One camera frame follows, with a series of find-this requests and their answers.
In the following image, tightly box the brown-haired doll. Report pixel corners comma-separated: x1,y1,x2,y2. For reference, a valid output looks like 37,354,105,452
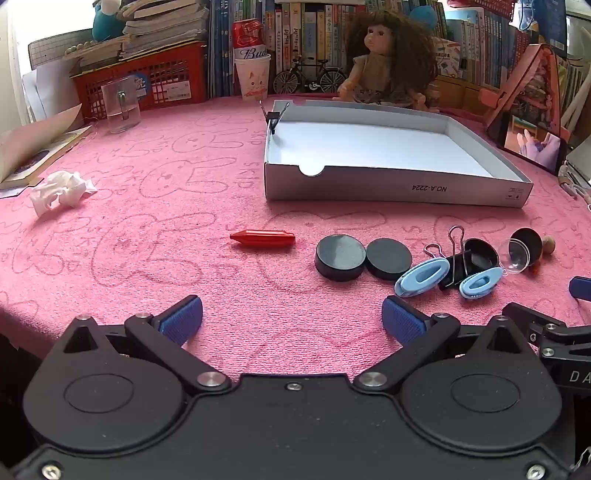
332,10,439,109

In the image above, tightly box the clear plastic dome lid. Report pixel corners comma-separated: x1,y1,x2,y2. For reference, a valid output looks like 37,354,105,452
501,239,532,276

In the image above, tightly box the dark blue box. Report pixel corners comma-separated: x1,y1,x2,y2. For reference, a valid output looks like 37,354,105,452
515,0,568,51

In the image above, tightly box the grey flat case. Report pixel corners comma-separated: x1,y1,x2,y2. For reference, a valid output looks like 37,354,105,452
564,138,591,188

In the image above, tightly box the white cat-print paper cup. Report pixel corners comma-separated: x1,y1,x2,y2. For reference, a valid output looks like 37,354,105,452
234,54,271,102

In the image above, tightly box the white cardboard box tray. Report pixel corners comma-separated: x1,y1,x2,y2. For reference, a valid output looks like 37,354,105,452
264,98,534,208

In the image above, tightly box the row of books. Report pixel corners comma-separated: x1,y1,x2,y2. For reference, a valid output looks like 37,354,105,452
208,0,573,100

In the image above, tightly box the black round case red trim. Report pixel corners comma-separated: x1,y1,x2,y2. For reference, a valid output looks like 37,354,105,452
464,237,502,274

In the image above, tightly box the small black binder clip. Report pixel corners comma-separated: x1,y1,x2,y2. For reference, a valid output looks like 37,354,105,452
259,100,291,136

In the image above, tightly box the white grid board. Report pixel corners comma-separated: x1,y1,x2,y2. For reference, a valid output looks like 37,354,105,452
28,28,93,70

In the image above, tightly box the red beer can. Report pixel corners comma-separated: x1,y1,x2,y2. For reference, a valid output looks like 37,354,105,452
231,18,267,60

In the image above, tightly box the black toy bicycle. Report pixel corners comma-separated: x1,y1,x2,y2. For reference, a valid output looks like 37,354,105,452
272,55,347,95

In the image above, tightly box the white pipe frame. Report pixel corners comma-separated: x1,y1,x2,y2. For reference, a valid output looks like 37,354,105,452
561,85,591,134

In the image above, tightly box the black round lid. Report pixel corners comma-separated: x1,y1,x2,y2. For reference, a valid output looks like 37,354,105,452
509,227,544,266

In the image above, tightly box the small blue white plush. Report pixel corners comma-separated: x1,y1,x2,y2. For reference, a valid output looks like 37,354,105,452
91,0,125,41

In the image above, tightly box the black smartphone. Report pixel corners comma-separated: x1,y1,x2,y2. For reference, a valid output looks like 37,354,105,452
503,113,570,169

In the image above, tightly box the large red plastic basket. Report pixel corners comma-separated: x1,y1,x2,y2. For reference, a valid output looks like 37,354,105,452
69,41,208,118

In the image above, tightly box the clear glass cup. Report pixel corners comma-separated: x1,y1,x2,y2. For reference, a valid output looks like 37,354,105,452
100,79,141,134

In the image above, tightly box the stack of lying books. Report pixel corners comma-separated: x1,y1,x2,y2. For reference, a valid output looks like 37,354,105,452
28,0,211,70

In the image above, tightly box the pink triangular phone stand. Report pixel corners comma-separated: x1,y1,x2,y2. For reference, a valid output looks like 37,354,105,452
480,44,575,144

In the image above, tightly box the red crayon-shaped plastic toy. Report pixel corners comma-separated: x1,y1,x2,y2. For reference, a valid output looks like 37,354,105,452
230,227,296,250

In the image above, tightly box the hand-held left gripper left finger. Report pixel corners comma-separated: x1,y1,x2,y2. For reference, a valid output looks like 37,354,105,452
60,295,232,394

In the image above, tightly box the crumpled white tissue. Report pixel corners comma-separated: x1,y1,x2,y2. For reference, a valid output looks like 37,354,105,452
30,170,99,217

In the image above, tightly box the pink bunny-print cloth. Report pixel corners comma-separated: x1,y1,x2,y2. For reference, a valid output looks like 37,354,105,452
0,95,591,370

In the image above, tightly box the large black binder clip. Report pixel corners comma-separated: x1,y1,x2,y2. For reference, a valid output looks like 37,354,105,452
424,225,474,291

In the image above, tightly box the black round puck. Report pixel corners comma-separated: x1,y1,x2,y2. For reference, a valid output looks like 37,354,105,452
366,238,413,281
315,234,368,282

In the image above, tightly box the grey lanyard strap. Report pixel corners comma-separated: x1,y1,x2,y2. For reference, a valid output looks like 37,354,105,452
558,166,591,204

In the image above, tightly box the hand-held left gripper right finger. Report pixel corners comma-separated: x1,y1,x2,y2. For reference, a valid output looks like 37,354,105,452
353,295,536,394

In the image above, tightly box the small red plastic basket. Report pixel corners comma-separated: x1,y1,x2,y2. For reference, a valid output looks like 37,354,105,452
448,0,515,17

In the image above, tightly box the open book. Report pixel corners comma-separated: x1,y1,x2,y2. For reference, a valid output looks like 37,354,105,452
0,104,94,199

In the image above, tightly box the white printed cardboard box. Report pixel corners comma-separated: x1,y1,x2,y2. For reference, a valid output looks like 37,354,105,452
434,39,462,77

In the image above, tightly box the light blue hair clip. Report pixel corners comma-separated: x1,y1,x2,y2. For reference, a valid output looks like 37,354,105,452
459,267,505,299
394,257,450,297

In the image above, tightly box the wooden drawer shelf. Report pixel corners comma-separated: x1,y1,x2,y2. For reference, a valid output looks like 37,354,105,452
436,76,490,112

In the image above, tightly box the big blue plush toy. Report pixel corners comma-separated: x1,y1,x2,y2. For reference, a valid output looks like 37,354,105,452
411,4,437,28

